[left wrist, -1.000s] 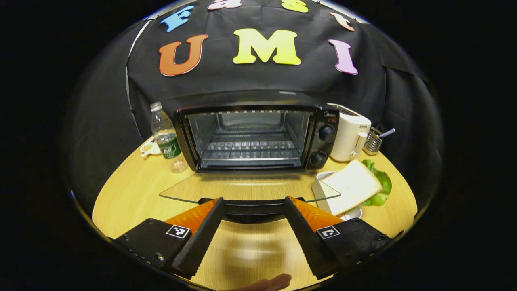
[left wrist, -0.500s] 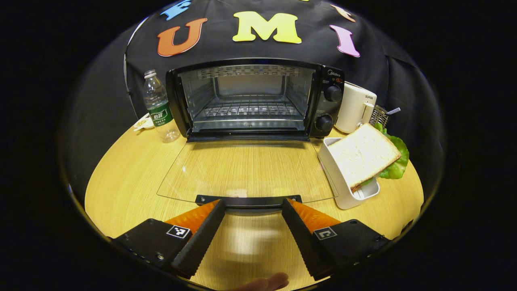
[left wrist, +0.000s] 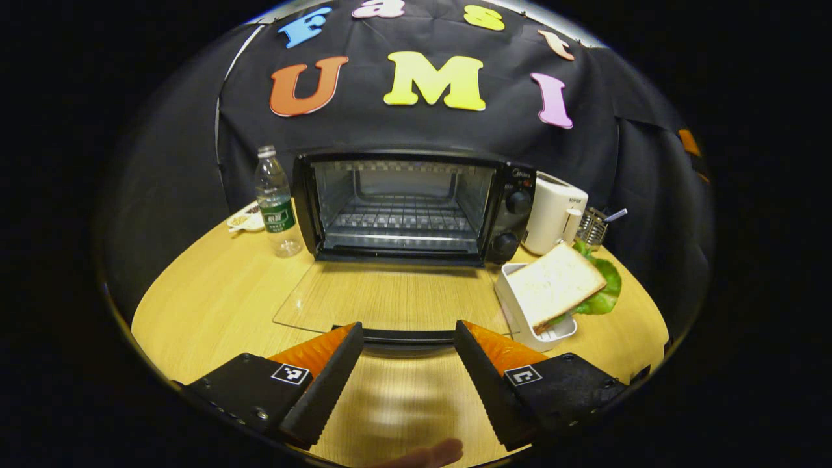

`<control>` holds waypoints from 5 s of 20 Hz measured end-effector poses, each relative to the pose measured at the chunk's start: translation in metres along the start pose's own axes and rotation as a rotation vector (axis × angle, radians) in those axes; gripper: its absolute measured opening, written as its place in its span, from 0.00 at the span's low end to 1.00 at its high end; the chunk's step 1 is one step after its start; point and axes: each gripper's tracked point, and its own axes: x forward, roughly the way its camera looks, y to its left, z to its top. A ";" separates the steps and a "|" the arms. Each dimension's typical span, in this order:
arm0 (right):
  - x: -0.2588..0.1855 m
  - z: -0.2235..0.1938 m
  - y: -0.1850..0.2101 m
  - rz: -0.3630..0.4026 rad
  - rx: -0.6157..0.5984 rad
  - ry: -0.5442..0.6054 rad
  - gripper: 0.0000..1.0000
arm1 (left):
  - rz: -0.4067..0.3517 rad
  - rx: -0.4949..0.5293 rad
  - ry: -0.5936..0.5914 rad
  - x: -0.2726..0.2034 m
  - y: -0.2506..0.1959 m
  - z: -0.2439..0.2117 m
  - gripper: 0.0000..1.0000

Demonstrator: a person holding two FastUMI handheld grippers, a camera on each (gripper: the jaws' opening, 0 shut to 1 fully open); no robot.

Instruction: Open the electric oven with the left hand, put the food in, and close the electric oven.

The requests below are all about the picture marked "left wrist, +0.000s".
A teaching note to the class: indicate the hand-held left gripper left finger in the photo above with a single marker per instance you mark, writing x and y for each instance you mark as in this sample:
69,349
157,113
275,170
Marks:
331,380

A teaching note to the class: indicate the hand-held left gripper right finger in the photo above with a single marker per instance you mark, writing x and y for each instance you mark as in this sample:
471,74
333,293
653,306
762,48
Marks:
491,390

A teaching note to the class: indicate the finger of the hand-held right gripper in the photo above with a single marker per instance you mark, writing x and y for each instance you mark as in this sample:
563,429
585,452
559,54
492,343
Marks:
690,143

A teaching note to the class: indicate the lettuce sandwich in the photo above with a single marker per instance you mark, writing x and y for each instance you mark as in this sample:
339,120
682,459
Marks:
552,286

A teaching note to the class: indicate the black electric oven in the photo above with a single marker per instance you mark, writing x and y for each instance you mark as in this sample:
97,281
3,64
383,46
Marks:
403,214

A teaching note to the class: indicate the white rectangular dish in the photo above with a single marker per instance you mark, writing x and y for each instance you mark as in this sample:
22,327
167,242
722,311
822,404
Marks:
513,312

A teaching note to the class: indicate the white toaster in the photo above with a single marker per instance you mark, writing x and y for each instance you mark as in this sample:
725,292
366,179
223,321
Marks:
549,214

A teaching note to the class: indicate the clear plastic water bottle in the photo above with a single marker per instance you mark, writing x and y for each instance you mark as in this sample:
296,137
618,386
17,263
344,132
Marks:
279,208

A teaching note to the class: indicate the small white snack plate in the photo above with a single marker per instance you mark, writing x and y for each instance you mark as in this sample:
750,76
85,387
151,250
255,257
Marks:
246,220

